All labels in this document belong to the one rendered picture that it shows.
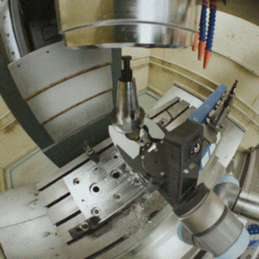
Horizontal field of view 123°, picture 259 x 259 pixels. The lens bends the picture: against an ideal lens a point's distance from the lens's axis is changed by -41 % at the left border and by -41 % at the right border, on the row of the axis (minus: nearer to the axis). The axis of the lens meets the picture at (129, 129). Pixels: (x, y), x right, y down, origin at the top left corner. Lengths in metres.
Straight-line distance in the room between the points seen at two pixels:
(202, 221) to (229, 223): 0.05
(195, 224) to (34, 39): 0.79
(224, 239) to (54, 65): 0.69
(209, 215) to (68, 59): 0.64
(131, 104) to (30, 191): 0.98
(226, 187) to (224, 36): 1.01
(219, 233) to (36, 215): 0.95
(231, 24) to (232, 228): 1.13
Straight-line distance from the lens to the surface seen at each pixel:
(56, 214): 0.64
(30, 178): 1.24
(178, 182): 0.15
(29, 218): 0.99
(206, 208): 0.19
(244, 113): 1.20
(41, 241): 0.94
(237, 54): 1.11
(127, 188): 0.46
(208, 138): 0.35
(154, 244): 0.76
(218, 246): 0.24
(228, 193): 0.36
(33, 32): 0.68
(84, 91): 0.65
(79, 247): 0.60
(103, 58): 0.64
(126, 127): 0.20
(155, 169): 0.18
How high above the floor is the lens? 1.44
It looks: 49 degrees down
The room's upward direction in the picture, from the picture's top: straight up
